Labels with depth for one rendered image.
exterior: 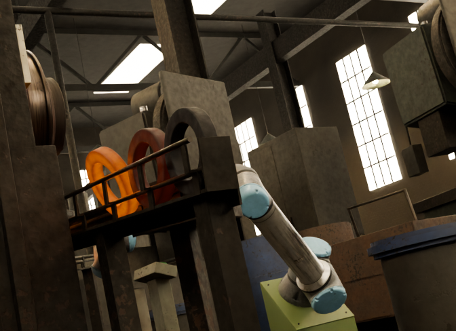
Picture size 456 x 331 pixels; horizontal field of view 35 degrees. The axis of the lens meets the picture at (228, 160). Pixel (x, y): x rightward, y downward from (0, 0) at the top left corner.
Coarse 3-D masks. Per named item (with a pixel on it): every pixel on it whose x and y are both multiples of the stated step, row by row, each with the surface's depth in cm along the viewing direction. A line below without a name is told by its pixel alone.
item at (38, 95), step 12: (36, 60) 240; (36, 72) 237; (36, 84) 234; (36, 96) 233; (48, 96) 234; (36, 108) 232; (48, 108) 233; (36, 120) 232; (48, 120) 233; (36, 132) 233; (48, 132) 234; (36, 144) 234; (48, 144) 235
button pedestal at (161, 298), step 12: (156, 264) 324; (144, 276) 331; (156, 276) 329; (168, 276) 327; (156, 288) 329; (168, 288) 331; (156, 300) 330; (168, 300) 329; (156, 312) 331; (168, 312) 327; (156, 324) 332; (168, 324) 326
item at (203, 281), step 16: (240, 208) 217; (176, 224) 203; (192, 224) 213; (176, 240) 210; (192, 240) 210; (176, 256) 210; (192, 256) 208; (192, 272) 207; (192, 288) 207; (208, 288) 211; (192, 304) 206; (208, 304) 208; (192, 320) 206; (208, 320) 205
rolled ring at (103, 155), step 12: (96, 156) 179; (108, 156) 176; (96, 168) 185; (108, 168) 177; (120, 168) 174; (120, 180) 174; (96, 192) 187; (108, 192) 187; (132, 192) 176; (120, 204) 180; (132, 204) 177; (120, 216) 183
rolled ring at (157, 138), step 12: (144, 132) 166; (156, 132) 164; (132, 144) 172; (144, 144) 170; (156, 144) 162; (132, 156) 172; (144, 156) 173; (144, 168) 174; (132, 180) 173; (156, 192) 163; (168, 192) 162; (144, 204) 169; (156, 204) 164
